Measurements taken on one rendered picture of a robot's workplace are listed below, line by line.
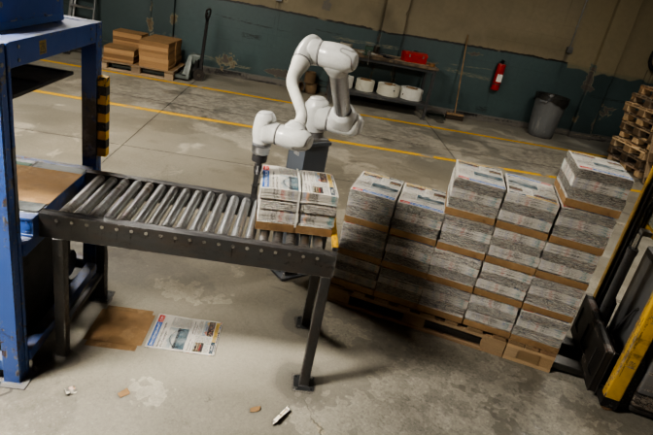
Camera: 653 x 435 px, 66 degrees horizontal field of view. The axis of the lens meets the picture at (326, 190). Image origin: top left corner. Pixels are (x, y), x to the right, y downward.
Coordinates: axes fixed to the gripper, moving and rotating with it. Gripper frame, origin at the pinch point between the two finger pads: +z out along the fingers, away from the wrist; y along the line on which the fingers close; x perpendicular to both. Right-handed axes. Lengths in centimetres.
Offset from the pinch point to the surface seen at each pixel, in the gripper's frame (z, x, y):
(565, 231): -2, -171, 13
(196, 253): 22.6, 20.2, -29.4
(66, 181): 15, 94, 6
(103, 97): -22, 89, 39
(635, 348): 44, -214, -21
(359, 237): 40, -66, 46
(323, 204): -5.5, -33.6, -13.9
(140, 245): 23, 46, -29
